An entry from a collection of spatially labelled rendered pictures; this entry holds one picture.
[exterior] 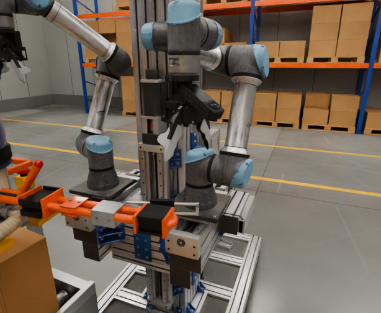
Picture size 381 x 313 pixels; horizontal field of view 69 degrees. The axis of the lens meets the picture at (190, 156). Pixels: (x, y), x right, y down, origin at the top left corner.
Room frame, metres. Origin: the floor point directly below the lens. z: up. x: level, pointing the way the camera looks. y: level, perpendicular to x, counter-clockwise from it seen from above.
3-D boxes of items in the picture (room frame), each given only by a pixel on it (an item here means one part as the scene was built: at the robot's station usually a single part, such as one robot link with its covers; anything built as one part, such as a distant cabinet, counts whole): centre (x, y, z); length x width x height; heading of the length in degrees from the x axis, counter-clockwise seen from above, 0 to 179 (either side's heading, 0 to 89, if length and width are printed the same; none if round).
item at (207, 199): (1.06, -0.04, 1.09); 0.15 x 0.15 x 0.10
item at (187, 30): (0.69, 0.01, 1.67); 0.09 x 0.08 x 0.11; 151
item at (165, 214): (0.62, 0.09, 1.22); 0.08 x 0.07 x 0.05; 74
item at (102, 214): (0.67, 0.22, 1.21); 0.07 x 0.07 x 0.04; 74
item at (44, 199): (0.72, 0.43, 1.22); 0.10 x 0.08 x 0.06; 164
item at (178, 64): (0.69, 0.02, 1.59); 0.08 x 0.08 x 0.05
